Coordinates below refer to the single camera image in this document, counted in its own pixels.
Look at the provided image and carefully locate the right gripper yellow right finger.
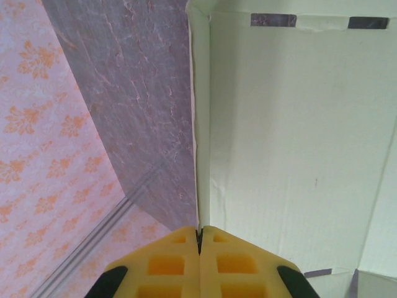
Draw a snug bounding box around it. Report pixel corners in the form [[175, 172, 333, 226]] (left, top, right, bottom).
[[198, 225, 317, 298]]

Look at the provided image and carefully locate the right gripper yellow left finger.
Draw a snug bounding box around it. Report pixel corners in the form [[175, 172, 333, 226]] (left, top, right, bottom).
[[88, 225, 200, 298]]

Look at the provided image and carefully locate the pale green paper box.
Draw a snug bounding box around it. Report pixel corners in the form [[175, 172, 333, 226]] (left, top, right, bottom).
[[185, 0, 397, 298]]

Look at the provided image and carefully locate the aluminium corner post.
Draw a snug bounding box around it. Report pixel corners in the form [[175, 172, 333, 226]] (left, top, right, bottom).
[[27, 192, 137, 298]]

